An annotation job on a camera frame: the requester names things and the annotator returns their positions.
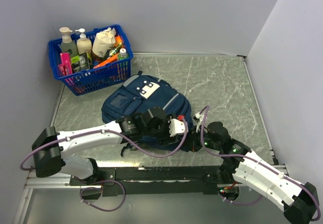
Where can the pink box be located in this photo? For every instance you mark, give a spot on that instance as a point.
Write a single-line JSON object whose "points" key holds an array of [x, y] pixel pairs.
{"points": [[65, 66]]}

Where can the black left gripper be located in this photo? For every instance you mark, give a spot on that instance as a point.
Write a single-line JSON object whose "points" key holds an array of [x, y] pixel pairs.
{"points": [[167, 138]]}

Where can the blue plastic basket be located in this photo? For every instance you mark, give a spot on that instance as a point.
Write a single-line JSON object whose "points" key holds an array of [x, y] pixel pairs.
{"points": [[94, 79]]}

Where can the beige paper bag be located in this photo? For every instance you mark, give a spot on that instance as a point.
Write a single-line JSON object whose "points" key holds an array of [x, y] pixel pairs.
{"points": [[104, 41]]}

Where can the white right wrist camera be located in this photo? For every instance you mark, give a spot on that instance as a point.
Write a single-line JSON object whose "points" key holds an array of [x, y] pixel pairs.
{"points": [[198, 117]]}

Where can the green black box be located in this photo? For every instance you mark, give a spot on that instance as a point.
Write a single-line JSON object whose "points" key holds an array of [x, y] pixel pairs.
{"points": [[81, 62]]}

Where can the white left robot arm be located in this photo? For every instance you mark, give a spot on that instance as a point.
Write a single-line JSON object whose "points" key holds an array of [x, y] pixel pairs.
{"points": [[54, 152]]}

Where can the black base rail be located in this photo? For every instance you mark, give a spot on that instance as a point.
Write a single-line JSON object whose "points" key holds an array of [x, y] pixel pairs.
{"points": [[114, 181]]}

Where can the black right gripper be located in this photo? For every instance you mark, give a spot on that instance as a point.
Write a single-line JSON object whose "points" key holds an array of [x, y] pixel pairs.
{"points": [[195, 147]]}

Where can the cream pump bottle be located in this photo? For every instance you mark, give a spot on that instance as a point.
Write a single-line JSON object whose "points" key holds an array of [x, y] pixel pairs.
{"points": [[84, 44]]}

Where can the navy blue student backpack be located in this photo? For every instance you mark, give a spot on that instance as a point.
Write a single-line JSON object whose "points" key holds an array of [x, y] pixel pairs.
{"points": [[142, 92]]}

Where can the green bottle white cap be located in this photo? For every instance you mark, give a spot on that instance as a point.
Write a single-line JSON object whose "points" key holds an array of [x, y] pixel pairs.
{"points": [[123, 54]]}

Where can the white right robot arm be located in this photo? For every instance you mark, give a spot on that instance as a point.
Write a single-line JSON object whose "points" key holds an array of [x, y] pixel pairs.
{"points": [[298, 201]]}

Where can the grey-green pump bottle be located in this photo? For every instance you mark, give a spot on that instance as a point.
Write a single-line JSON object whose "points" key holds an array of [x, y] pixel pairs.
{"points": [[68, 45]]}

